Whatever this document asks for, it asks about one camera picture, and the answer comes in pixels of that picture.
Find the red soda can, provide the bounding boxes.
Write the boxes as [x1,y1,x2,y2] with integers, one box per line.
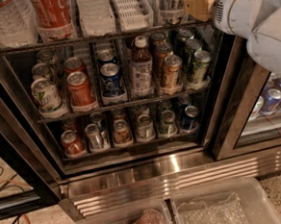
[66,71,97,112]
[61,130,87,158]

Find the bottom green soda can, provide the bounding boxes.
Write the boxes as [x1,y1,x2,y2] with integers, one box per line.
[158,110,177,137]

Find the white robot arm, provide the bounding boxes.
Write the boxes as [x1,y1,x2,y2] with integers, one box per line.
[184,0,281,77]

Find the left clear plastic bin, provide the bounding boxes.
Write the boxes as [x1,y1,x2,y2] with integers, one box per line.
[75,199,172,224]

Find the bottom grey soda can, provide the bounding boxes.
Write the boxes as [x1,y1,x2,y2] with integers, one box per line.
[136,114,155,142]

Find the copper soda can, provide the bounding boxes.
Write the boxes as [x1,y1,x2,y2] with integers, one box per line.
[160,55,183,95]
[113,119,133,147]

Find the dark striped drink bottle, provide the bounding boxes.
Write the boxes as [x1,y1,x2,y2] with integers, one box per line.
[157,0,189,25]

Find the bottom silver soda can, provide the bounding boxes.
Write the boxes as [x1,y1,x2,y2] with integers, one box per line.
[85,123,109,152]

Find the empty white shelf tray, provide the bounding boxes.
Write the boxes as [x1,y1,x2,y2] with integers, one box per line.
[113,0,154,32]

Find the open left fridge door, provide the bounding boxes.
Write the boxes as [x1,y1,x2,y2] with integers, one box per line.
[0,52,64,223]

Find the front green soda can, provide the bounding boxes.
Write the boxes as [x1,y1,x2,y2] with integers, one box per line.
[188,50,212,85]

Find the clear plastic bin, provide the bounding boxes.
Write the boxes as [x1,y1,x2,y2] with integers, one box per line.
[170,178,281,224]
[75,199,172,224]

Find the closed right glass door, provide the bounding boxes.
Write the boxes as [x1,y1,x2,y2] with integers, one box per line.
[202,34,281,161]

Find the front red soda can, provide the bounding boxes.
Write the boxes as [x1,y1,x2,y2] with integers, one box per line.
[66,71,97,112]

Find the bottom blue soda can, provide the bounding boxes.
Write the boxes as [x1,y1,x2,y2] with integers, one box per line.
[180,106,199,132]

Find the blue cans behind glass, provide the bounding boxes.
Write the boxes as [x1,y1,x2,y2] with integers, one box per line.
[249,73,281,121]

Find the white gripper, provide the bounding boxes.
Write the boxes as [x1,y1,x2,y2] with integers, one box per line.
[184,0,281,39]

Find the clear water bottle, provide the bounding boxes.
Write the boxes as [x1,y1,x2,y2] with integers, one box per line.
[0,0,38,48]

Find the bottom copper soda can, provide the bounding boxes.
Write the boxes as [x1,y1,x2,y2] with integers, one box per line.
[113,119,133,147]

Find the front blue soda can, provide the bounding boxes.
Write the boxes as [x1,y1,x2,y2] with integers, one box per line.
[99,62,127,105]

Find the front copper soda can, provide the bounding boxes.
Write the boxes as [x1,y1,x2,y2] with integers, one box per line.
[160,55,183,95]

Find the blue soda can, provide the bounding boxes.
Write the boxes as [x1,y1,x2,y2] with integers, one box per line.
[99,62,127,105]
[180,106,199,132]

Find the orange cable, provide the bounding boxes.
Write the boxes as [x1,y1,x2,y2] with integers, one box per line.
[0,176,33,224]

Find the red cola bottle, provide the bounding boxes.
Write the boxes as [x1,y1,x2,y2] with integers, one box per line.
[30,0,76,42]

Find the brown iced tea bottle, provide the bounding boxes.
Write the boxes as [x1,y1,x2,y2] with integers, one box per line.
[129,35,153,97]

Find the green white soda can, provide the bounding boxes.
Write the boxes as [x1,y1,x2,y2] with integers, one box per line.
[31,77,68,119]

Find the bottom red soda can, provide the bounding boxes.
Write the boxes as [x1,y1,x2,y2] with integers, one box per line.
[61,130,87,158]

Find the stainless steel fridge body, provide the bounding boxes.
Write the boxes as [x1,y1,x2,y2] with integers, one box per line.
[0,0,281,220]

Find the right clear plastic bin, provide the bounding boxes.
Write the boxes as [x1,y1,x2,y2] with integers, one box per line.
[170,178,281,224]

